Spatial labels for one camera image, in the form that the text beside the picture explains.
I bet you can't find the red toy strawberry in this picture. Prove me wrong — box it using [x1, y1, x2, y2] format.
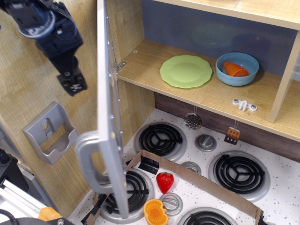
[156, 172, 174, 194]

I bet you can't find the front right black burner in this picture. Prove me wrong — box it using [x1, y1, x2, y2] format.
[177, 207, 237, 225]

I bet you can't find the back right black burner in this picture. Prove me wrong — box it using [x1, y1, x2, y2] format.
[208, 150, 271, 203]

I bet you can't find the silver front stove knob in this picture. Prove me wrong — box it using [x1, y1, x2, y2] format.
[160, 193, 183, 217]

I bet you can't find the brown cardboard barrier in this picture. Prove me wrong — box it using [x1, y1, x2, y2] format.
[97, 150, 263, 225]

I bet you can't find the white door latch clip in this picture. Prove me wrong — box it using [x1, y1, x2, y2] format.
[232, 99, 258, 112]

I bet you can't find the green plastic plate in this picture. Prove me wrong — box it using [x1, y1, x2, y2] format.
[159, 55, 213, 89]

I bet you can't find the silver stove knob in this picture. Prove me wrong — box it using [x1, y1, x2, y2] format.
[160, 193, 183, 217]
[181, 161, 202, 175]
[195, 135, 217, 152]

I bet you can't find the silver middle stove knob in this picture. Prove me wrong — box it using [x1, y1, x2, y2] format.
[181, 161, 202, 175]

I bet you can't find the blue plastic bowl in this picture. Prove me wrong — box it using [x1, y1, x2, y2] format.
[216, 52, 259, 87]

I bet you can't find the orange toy carrot piece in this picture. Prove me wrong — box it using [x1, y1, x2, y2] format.
[223, 61, 249, 77]

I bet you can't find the black burner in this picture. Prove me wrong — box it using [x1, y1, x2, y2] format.
[177, 207, 237, 225]
[208, 150, 271, 203]
[134, 122, 187, 162]
[100, 168, 154, 225]

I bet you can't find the orange toy pepper half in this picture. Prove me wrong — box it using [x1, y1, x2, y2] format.
[143, 199, 169, 225]

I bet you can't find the front left black burner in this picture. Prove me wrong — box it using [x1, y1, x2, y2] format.
[100, 168, 154, 225]

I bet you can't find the orange toy food piece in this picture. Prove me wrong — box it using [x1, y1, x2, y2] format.
[38, 207, 61, 222]

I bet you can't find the silver back stove knob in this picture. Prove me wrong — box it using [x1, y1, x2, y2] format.
[195, 135, 217, 152]

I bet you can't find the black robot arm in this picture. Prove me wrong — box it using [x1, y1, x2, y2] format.
[0, 0, 87, 96]

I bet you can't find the silver toy skimmer ladle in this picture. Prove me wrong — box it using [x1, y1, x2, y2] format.
[184, 106, 202, 130]

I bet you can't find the silver toy microwave door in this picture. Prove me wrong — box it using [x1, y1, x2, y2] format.
[75, 0, 129, 219]

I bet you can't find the grey wall phone holder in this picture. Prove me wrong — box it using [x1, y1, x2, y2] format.
[22, 101, 78, 165]

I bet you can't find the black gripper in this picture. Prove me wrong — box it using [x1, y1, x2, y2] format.
[36, 17, 88, 96]

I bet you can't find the back left black burner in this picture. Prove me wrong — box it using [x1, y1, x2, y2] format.
[134, 122, 187, 162]

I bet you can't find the orange toy spatula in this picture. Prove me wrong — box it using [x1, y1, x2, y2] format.
[224, 120, 240, 145]

